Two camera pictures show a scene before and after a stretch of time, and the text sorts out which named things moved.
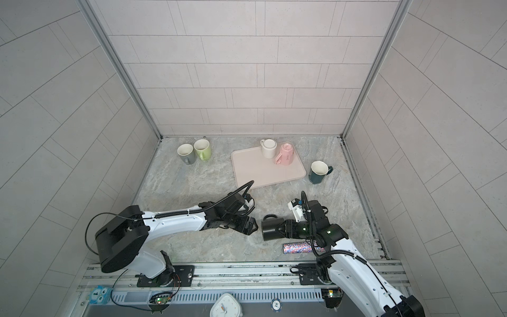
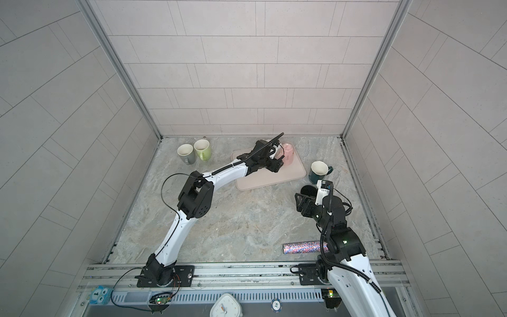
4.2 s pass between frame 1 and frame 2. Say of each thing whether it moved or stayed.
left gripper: moved
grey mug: stayed
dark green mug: stayed
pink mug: stayed
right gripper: moved
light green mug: stayed
